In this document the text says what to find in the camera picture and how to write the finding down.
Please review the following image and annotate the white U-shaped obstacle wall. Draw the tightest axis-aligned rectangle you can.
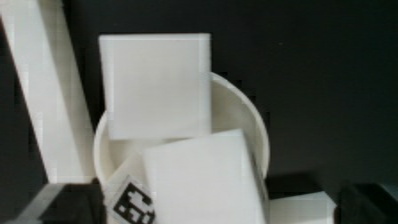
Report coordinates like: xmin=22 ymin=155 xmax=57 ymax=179
xmin=0 ymin=0 xmax=336 ymax=224

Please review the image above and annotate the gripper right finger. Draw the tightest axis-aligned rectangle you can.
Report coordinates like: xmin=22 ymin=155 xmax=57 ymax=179
xmin=336 ymin=183 xmax=398 ymax=224

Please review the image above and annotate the white stool leg with tags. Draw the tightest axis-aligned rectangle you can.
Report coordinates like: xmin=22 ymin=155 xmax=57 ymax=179
xmin=105 ymin=155 xmax=157 ymax=224

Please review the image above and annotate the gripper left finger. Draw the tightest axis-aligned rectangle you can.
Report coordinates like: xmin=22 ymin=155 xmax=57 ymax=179
xmin=11 ymin=182 xmax=109 ymax=224

